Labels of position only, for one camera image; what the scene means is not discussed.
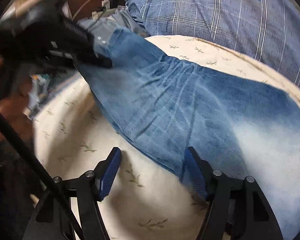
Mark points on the light blue denim jeans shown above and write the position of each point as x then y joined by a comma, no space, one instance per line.
162,105

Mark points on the cream leaf-print bed sheet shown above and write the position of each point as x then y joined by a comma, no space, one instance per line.
148,202

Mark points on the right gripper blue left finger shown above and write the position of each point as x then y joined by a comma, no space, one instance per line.
105,173

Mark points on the blue striped pillow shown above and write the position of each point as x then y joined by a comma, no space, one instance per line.
266,30

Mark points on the person's left hand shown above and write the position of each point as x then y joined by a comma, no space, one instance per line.
12,108

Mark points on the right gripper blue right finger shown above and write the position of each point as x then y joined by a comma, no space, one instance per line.
200,173

